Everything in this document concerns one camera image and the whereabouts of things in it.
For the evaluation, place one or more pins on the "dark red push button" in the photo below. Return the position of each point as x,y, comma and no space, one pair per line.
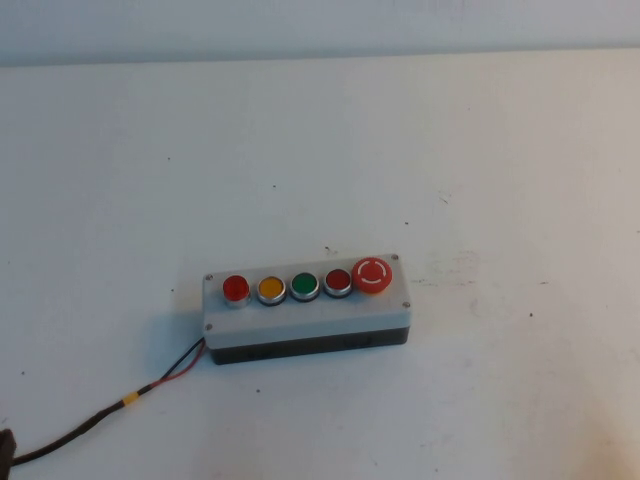
338,281

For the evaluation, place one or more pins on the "green push button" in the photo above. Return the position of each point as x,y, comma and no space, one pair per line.
304,285

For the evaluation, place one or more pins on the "red emergency stop mushroom button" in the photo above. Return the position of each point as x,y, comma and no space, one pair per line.
372,275

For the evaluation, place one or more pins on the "yellow push button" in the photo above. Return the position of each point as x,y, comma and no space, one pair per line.
271,289

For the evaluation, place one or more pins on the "grey button control box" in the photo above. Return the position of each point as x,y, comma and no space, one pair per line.
300,322

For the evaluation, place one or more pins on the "red indicator lamp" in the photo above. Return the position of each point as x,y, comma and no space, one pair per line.
236,290

